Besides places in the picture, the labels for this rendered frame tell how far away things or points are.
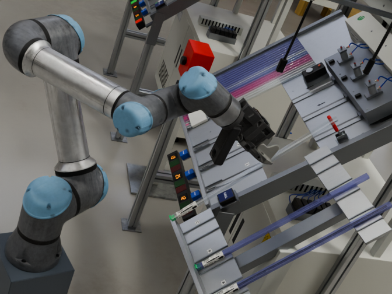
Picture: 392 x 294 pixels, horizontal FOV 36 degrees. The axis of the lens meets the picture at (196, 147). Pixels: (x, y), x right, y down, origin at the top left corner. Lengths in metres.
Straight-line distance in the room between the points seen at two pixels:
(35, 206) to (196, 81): 0.54
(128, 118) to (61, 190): 0.39
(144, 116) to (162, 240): 1.53
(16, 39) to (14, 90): 2.02
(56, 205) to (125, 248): 1.13
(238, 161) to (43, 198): 0.66
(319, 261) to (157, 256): 0.85
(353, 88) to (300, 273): 0.65
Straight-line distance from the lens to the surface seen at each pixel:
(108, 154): 3.18
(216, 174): 1.92
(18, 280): 1.67
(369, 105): 1.83
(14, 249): 1.69
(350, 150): 1.82
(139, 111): 1.29
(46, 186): 1.61
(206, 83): 1.33
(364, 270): 2.22
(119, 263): 2.59
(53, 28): 1.58
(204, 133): 2.10
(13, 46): 1.50
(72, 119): 1.63
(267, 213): 2.16
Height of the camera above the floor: 1.77
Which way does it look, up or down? 30 degrees down
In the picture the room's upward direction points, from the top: 22 degrees clockwise
